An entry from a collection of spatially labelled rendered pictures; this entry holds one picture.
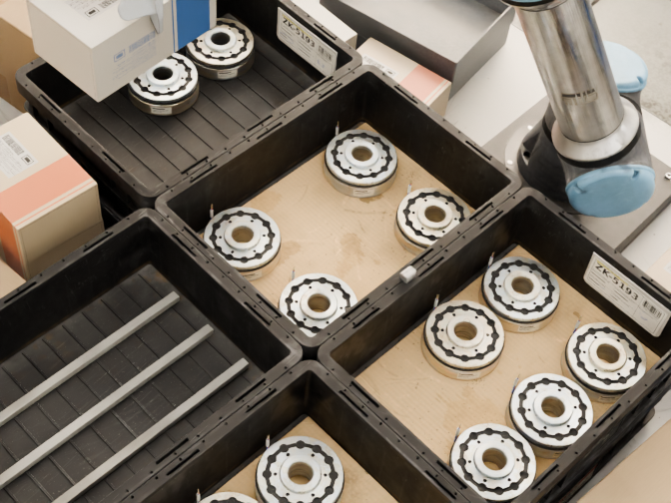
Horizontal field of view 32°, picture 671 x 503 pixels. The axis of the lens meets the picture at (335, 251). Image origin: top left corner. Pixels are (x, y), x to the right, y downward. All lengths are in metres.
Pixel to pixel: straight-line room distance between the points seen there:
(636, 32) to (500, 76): 1.28
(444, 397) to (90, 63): 0.59
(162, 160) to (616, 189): 0.63
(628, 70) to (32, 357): 0.89
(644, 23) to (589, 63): 1.85
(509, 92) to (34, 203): 0.86
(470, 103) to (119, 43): 0.74
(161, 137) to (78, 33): 0.34
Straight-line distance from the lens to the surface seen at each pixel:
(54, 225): 1.57
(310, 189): 1.68
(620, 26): 3.31
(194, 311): 1.55
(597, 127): 1.56
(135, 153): 1.72
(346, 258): 1.60
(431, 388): 1.51
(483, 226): 1.56
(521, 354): 1.56
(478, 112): 1.99
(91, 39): 1.44
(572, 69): 1.48
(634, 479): 1.47
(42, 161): 1.60
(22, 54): 1.85
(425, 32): 2.03
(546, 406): 1.51
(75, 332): 1.55
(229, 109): 1.77
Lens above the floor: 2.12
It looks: 53 degrees down
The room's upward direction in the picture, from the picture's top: 7 degrees clockwise
